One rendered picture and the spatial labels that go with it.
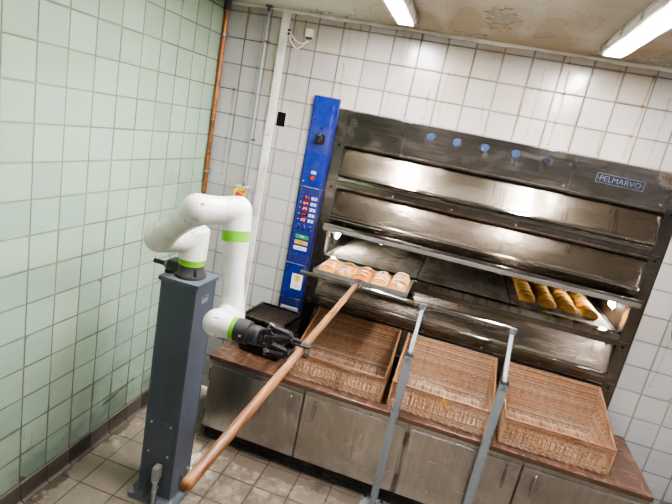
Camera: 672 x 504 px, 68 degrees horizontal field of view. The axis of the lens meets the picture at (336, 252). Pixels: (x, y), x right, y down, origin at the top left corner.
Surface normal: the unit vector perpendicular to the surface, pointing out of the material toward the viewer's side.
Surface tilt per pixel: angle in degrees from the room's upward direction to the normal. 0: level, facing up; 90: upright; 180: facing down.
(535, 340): 70
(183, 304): 90
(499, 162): 90
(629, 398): 90
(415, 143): 90
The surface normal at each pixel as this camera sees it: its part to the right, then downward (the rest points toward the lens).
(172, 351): -0.26, 0.19
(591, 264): -0.18, -0.15
